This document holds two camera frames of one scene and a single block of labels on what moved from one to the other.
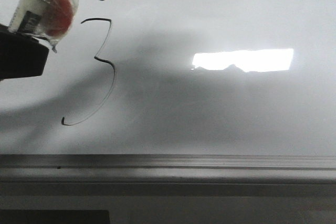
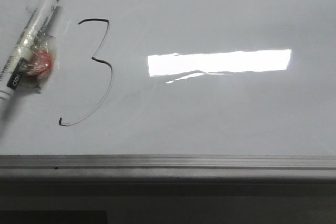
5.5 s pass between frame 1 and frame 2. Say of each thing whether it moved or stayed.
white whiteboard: stayed
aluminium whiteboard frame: stayed
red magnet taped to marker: moved
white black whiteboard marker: moved
